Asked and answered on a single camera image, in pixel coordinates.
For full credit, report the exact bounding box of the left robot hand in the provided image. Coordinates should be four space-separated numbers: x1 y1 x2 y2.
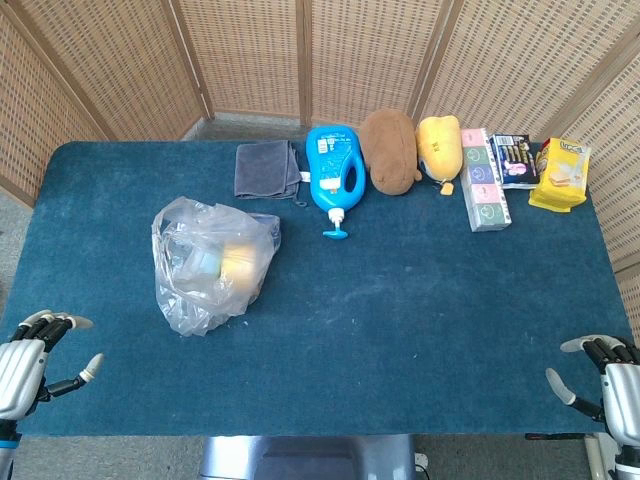
0 309 106 422

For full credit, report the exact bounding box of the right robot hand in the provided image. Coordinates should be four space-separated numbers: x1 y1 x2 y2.
544 334 640 454

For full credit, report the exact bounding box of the clear plastic bag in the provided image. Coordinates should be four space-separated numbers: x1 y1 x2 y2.
151 196 282 338

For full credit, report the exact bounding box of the gray robot base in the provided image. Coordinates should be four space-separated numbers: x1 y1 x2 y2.
198 434 418 480

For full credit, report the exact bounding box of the yellow item inside bag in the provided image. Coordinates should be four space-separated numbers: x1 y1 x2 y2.
219 242 259 294

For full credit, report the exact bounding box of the white table leg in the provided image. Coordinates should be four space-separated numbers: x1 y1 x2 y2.
584 432 619 480

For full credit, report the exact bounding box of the yellow biscuit package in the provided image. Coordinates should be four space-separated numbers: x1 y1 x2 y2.
528 137 593 215

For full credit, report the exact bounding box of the pastel tissue multipack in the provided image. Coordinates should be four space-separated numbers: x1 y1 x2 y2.
459 127 513 234

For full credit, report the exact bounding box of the dark blue snack packet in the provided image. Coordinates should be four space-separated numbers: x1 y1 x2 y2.
488 133 543 191

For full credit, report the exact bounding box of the blue carpet table cover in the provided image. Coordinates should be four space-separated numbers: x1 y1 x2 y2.
0 139 634 439

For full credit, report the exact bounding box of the yellow plush toy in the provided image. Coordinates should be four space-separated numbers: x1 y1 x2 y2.
415 115 464 196

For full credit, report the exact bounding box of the gray folded towel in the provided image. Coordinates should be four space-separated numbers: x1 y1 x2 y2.
233 139 309 208

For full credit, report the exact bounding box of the woven folding screen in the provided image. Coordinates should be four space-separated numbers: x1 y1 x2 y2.
0 0 640 346

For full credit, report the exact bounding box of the brown plush toy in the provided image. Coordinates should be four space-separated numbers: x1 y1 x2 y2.
358 108 424 197

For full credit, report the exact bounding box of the blue pump bottle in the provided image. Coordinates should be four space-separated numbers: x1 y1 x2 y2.
305 124 370 242

